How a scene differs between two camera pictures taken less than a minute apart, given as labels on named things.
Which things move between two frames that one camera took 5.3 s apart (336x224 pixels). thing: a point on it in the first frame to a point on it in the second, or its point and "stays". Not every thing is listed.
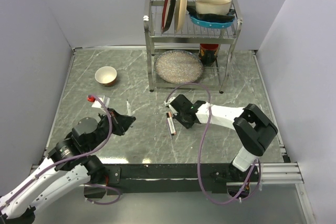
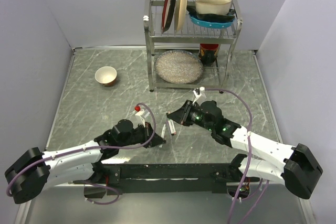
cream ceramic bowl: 213,5 stays
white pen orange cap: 173,127 stays
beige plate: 181,9 stays
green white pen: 128,107 to 163,131
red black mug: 208,53 stays
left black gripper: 121,123 to 148,132
